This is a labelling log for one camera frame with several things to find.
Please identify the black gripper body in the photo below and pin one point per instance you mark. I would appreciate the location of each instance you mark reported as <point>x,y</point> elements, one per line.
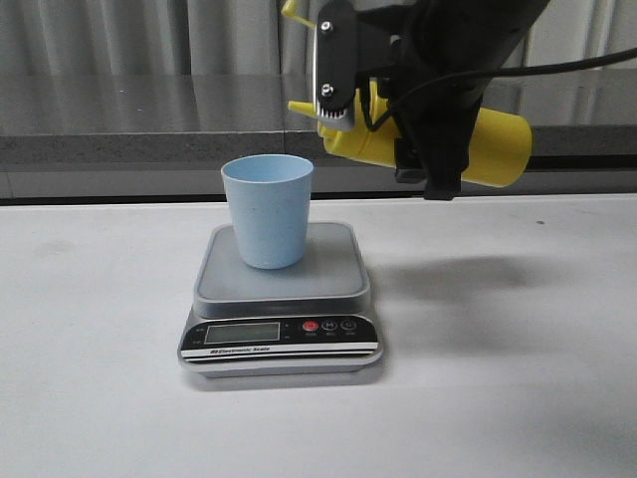
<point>434,59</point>

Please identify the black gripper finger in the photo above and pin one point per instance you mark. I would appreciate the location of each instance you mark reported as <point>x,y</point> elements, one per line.
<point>334,65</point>
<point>433,149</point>

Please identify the yellow squeeze bottle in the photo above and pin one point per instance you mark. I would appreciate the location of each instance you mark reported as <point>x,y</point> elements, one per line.
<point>499,149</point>

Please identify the light blue plastic cup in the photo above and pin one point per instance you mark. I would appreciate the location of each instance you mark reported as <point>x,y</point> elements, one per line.
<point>269,200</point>

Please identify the silver digital kitchen scale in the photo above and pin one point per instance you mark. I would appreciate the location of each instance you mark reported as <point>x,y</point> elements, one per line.
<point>314,316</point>

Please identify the grey stone counter ledge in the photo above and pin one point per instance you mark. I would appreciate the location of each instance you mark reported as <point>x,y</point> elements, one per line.
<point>577,119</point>

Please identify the grey pleated curtain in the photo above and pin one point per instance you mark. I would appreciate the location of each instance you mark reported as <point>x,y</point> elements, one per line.
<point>244,37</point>

